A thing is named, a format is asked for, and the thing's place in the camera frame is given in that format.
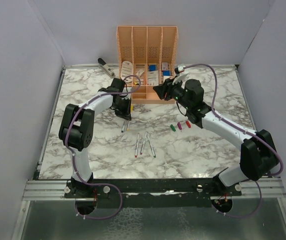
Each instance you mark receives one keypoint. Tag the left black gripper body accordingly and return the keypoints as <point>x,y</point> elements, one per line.
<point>123,107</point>

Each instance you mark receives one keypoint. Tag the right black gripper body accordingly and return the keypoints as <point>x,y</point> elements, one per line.
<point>176,92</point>

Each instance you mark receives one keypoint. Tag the yellow white pen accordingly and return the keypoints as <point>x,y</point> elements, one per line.
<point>128,122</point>

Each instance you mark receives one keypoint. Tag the blue white pen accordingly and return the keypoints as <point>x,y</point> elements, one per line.
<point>123,127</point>

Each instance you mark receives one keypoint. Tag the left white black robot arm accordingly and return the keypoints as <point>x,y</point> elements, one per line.
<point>76,129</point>

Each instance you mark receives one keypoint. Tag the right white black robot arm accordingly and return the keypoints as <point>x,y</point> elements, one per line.
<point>258,152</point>

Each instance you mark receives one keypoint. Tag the purple tipped white pen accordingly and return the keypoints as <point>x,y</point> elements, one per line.
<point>143,143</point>

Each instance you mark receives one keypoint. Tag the green tipped white pen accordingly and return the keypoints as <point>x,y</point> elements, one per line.
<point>151,146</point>

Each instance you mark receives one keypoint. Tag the red tipped white pen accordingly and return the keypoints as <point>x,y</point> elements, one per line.
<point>137,145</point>

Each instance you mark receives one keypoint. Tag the purple pen cap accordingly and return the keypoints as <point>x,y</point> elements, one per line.
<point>179,124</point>

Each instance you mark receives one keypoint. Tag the white paper packet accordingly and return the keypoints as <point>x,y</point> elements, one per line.
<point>152,78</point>

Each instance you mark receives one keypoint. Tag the blue stamp left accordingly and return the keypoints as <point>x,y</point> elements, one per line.
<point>152,67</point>

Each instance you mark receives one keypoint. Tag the red white small box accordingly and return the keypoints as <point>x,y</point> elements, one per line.
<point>164,66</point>

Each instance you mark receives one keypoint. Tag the small white label box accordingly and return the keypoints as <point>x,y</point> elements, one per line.
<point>140,72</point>

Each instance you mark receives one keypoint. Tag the orange plastic file organizer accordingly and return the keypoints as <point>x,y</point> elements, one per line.
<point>143,46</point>

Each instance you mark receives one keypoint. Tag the white oval card pack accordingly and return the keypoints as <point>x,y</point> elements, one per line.
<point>126,70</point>

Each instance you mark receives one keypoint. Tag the black grey stapler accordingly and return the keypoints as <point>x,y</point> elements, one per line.
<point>105,67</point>

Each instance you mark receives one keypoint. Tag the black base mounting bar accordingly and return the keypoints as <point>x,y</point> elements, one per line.
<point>150,192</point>

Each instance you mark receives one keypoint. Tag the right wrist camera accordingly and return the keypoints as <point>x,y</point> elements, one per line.
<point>180,74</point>

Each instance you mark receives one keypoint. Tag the aluminium frame rail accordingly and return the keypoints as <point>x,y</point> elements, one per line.
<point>54,190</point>

